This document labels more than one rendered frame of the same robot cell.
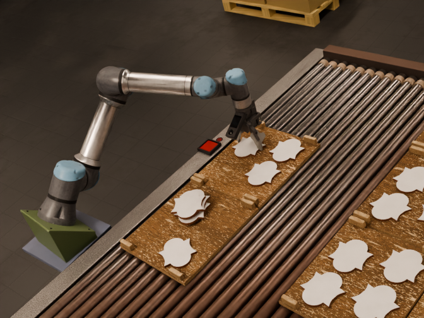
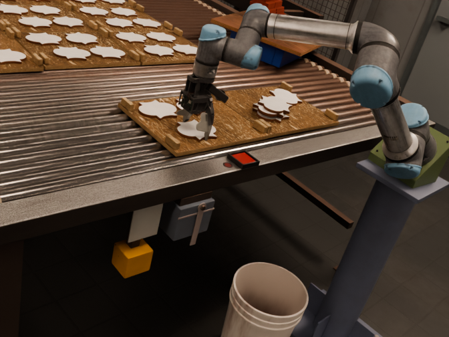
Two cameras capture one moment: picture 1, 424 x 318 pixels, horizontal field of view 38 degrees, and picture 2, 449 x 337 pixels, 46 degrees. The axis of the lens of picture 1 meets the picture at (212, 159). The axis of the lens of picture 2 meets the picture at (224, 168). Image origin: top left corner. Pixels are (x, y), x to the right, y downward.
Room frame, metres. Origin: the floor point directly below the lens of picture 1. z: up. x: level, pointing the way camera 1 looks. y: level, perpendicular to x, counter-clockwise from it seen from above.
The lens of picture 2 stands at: (3.65, -0.31, 1.72)
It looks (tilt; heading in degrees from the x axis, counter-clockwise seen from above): 29 degrees down; 170
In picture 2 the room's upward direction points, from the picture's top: 15 degrees clockwise
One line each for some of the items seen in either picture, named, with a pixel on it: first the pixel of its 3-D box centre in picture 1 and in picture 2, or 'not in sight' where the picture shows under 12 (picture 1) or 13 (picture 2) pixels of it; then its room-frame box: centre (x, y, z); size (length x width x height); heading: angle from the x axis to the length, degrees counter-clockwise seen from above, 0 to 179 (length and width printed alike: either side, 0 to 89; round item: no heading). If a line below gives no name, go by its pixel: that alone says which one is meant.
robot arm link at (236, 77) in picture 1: (236, 84); (211, 45); (2.07, -0.18, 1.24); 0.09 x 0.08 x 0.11; 75
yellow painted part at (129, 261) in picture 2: not in sight; (135, 236); (2.40, -0.30, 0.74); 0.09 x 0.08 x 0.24; 128
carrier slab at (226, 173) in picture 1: (256, 162); (194, 121); (1.95, -0.17, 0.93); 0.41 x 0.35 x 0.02; 128
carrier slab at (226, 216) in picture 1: (188, 228); (274, 109); (1.70, 0.16, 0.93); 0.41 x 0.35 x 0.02; 127
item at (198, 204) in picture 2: not in sight; (186, 214); (2.29, -0.16, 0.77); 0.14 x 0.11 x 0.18; 128
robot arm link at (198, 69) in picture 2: (241, 100); (206, 69); (2.07, -0.18, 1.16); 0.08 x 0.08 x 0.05
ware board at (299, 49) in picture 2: not in sight; (274, 30); (0.89, 0.23, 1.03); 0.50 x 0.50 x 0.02; 59
